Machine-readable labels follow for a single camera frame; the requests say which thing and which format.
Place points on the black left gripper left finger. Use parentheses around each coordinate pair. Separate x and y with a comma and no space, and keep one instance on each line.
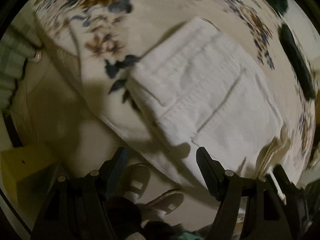
(107,177)

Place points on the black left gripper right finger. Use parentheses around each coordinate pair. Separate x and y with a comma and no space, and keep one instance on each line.
(220,183)

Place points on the white pants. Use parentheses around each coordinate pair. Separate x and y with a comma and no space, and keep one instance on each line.
(199,88)

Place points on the yellow box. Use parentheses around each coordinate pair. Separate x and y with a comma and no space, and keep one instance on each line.
(27,170)

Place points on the black cloth on bed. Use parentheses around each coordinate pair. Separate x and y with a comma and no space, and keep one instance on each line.
(288,44)

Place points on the floral cream bed blanket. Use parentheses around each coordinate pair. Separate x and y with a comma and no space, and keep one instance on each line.
(101,41)

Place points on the green striped curtain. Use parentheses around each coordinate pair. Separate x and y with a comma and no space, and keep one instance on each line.
(19,44)

